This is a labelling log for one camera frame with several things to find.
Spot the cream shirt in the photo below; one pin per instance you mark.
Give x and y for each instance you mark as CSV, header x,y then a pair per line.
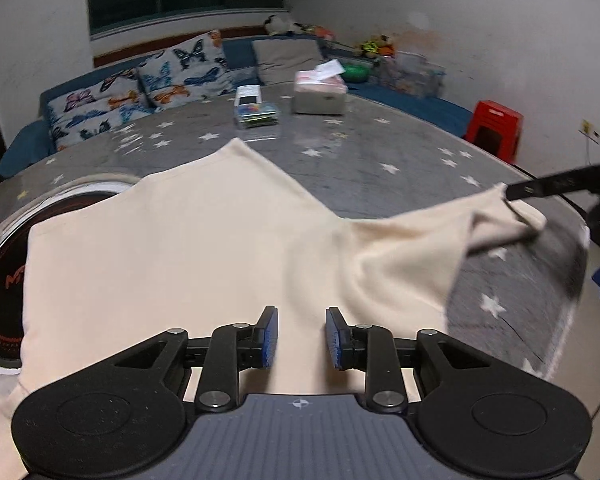
x,y
180,240

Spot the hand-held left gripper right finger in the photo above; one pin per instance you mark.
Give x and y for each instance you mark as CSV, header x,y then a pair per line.
x,y
335,340

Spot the clear plastic box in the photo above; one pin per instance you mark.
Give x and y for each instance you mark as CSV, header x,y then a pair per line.
x,y
256,116

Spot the yellow and green plush toys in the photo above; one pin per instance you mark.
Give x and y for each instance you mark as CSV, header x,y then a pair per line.
x,y
377,46

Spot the grey star-patterned tablecloth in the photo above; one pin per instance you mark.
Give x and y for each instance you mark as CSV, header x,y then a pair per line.
x,y
380,130

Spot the black and white plush toy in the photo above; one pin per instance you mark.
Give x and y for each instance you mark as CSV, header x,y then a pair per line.
x,y
280,25

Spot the round built-in induction cooker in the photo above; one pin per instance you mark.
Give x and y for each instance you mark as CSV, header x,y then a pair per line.
x,y
7,285

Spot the orange plush toy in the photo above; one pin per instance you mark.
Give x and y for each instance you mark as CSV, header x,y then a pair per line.
x,y
321,32

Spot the clear storage box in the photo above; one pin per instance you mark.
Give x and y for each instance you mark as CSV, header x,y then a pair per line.
x,y
412,75

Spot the blue sofa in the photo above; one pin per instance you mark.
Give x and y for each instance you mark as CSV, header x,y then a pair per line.
x,y
25,145

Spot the red plastic stool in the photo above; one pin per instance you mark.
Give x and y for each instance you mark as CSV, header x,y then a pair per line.
x,y
495,125

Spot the white and pink tissue box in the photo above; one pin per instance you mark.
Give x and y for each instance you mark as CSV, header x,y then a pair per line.
x,y
320,100

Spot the grey pillow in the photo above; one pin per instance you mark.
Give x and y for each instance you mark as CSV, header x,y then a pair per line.
x,y
287,60

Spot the green bowl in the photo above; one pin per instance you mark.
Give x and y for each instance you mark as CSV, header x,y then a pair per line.
x,y
355,72

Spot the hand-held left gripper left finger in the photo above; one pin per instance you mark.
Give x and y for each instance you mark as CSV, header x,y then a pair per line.
x,y
269,337

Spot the white handheld device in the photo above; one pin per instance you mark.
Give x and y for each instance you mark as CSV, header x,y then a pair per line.
x,y
247,95

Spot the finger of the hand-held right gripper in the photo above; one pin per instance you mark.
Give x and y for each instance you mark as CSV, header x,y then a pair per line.
x,y
555,186

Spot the butterfly print pillow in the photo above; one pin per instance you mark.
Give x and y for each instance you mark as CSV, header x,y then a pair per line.
x,y
95,110
190,70

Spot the wall socket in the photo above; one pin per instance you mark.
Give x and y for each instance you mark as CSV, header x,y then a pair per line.
x,y
590,130

